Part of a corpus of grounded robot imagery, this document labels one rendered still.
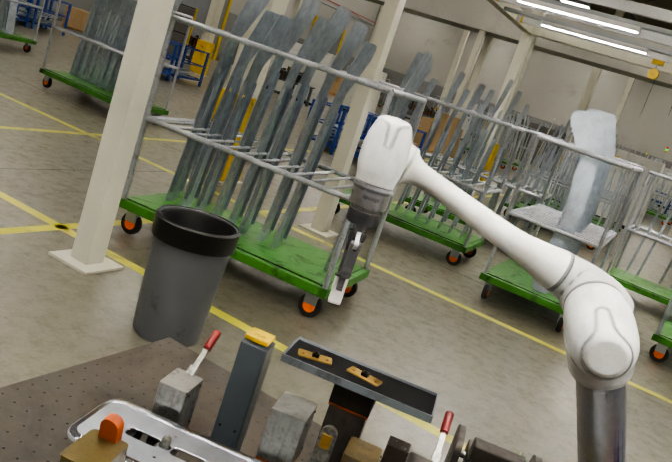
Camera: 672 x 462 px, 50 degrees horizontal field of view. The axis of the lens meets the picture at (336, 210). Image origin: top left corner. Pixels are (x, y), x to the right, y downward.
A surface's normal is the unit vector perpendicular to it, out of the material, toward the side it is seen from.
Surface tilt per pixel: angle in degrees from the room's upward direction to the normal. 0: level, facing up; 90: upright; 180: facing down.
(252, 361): 90
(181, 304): 93
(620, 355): 100
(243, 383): 90
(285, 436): 90
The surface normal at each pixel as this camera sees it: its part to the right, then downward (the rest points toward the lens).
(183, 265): 0.05, 0.27
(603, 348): -0.21, 0.28
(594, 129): -0.40, -0.04
